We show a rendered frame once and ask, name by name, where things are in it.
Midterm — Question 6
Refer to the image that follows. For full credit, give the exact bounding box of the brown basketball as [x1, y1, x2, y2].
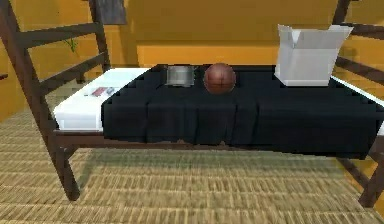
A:
[203, 62, 237, 95]

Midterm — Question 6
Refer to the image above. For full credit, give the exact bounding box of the grey metal pot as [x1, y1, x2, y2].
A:
[164, 65, 196, 88]

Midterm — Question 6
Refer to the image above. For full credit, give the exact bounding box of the black blanket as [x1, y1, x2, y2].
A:
[100, 64, 384, 160]

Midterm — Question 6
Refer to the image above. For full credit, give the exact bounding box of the small red and grey book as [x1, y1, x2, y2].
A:
[89, 86, 120, 98]

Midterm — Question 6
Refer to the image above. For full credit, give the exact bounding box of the white open cardboard box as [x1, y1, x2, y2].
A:
[273, 23, 354, 88]

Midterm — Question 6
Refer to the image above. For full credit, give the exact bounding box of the small green house plant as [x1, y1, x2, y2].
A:
[64, 37, 80, 54]

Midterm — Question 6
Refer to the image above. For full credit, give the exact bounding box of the dark wooden bed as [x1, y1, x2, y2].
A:
[0, 0, 384, 209]

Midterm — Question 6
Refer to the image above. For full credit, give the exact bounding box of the dark framed wall picture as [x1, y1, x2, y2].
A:
[94, 0, 128, 26]

